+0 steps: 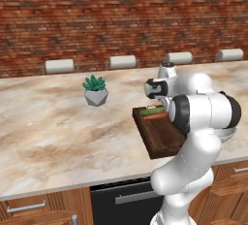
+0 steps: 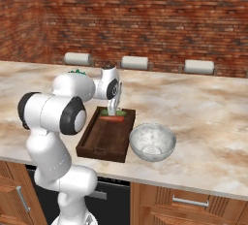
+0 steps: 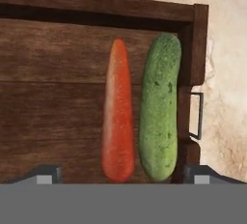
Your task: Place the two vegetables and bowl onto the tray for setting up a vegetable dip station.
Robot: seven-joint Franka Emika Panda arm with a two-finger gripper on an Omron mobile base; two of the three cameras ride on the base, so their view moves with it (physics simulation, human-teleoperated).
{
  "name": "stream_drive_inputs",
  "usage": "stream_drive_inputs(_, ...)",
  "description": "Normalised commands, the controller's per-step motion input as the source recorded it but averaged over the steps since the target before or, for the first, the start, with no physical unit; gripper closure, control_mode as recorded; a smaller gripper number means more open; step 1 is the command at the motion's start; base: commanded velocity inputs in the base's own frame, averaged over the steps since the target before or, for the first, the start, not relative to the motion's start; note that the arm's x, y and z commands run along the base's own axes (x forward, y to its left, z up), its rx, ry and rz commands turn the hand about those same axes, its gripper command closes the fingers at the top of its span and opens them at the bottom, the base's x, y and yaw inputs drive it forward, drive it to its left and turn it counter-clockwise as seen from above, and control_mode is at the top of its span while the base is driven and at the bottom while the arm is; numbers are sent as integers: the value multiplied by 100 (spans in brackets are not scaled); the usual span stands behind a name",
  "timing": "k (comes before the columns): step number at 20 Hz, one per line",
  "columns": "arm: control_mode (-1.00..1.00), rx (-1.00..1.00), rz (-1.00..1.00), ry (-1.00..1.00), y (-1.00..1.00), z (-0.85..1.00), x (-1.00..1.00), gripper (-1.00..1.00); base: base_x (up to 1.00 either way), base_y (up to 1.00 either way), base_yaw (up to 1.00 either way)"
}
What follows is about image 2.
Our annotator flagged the silver cupboard door handle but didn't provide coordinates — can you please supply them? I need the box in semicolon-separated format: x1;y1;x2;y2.
15;185;32;214

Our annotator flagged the orange carrot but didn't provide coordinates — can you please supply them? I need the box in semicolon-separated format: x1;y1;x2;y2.
98;115;126;123

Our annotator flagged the grey speckled bowl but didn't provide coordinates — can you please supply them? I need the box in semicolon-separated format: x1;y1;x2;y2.
128;122;178;163

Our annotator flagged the black dishwasher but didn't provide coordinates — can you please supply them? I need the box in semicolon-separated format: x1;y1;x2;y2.
25;165;132;225

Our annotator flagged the white cushioned stool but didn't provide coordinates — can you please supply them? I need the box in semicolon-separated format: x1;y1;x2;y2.
117;55;153;72
177;59;218;77
63;51;95;68

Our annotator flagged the silver dishwasher handle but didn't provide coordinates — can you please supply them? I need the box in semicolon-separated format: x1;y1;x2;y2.
86;189;108;201

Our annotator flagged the wooden cupboard door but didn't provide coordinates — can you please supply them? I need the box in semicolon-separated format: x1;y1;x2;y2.
150;211;240;225
0;160;48;225

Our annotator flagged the silver drawer handle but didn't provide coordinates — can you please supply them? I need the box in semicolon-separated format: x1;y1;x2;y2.
171;194;210;209

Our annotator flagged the dark brown wooden tray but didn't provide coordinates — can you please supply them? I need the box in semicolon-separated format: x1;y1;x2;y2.
76;106;137;164

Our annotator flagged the green cucumber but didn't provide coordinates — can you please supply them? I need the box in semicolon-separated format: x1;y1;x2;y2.
100;109;128;117

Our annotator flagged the wooden drawer front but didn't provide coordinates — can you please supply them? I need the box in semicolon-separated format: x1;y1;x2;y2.
138;183;248;218

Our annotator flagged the green leafy vegetable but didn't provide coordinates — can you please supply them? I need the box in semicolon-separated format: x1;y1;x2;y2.
68;69;88;76

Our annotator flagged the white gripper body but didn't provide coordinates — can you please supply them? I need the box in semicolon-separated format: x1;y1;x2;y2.
107;98;123;116

